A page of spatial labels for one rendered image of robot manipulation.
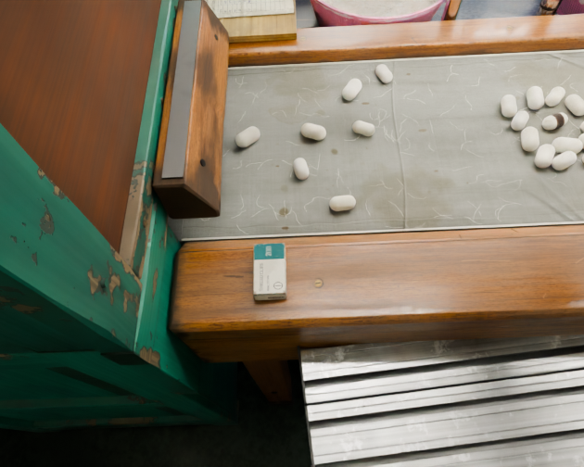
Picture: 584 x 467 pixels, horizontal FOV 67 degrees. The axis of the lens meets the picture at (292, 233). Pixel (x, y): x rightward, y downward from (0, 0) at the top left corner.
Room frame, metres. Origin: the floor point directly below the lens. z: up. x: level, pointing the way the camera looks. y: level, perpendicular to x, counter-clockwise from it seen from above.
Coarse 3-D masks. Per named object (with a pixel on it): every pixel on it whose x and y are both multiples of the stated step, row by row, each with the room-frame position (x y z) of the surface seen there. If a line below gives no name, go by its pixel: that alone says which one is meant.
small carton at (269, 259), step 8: (256, 248) 0.22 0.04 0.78; (264, 248) 0.21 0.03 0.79; (272, 248) 0.21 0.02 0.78; (280, 248) 0.21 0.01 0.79; (256, 256) 0.21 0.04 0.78; (264, 256) 0.21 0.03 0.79; (272, 256) 0.20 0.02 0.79; (280, 256) 0.20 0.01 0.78; (256, 264) 0.20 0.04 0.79; (264, 264) 0.20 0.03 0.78; (272, 264) 0.19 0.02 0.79; (280, 264) 0.19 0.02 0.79; (256, 272) 0.19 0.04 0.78; (264, 272) 0.19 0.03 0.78; (272, 272) 0.18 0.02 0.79; (280, 272) 0.18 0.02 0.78; (256, 280) 0.18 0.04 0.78; (264, 280) 0.18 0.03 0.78; (272, 280) 0.18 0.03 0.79; (280, 280) 0.18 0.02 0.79; (256, 288) 0.17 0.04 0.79; (264, 288) 0.17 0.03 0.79; (272, 288) 0.17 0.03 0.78; (280, 288) 0.17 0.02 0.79; (256, 296) 0.16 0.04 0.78; (264, 296) 0.16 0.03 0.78; (272, 296) 0.16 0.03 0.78; (280, 296) 0.16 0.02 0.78
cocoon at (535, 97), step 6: (528, 90) 0.45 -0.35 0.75; (534, 90) 0.44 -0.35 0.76; (540, 90) 0.44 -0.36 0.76; (528, 96) 0.44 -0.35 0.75; (534, 96) 0.43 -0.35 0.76; (540, 96) 0.43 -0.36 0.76; (528, 102) 0.43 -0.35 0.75; (534, 102) 0.42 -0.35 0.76; (540, 102) 0.42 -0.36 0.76; (534, 108) 0.42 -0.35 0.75
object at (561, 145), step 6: (558, 138) 0.35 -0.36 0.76; (564, 138) 0.35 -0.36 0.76; (570, 138) 0.35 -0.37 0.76; (552, 144) 0.35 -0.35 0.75; (558, 144) 0.35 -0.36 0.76; (564, 144) 0.34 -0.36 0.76; (570, 144) 0.34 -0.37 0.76; (576, 144) 0.34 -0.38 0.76; (582, 144) 0.34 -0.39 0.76; (558, 150) 0.34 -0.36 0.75; (564, 150) 0.34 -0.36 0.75; (570, 150) 0.34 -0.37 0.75; (576, 150) 0.34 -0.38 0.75
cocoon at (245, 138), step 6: (252, 126) 0.41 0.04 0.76; (246, 132) 0.40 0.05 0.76; (252, 132) 0.40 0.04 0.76; (258, 132) 0.41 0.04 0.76; (240, 138) 0.39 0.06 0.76; (246, 138) 0.39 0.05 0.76; (252, 138) 0.40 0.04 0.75; (258, 138) 0.40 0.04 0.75; (240, 144) 0.39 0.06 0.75; (246, 144) 0.39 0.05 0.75
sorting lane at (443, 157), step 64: (320, 64) 0.54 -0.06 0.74; (384, 64) 0.53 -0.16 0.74; (448, 64) 0.52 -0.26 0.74; (512, 64) 0.51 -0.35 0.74; (576, 64) 0.50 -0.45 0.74; (384, 128) 0.41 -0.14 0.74; (448, 128) 0.40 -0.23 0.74; (512, 128) 0.39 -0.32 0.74; (576, 128) 0.38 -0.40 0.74; (256, 192) 0.32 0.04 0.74; (320, 192) 0.31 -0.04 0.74; (384, 192) 0.30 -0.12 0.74; (448, 192) 0.30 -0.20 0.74; (512, 192) 0.29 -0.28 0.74; (576, 192) 0.28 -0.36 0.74
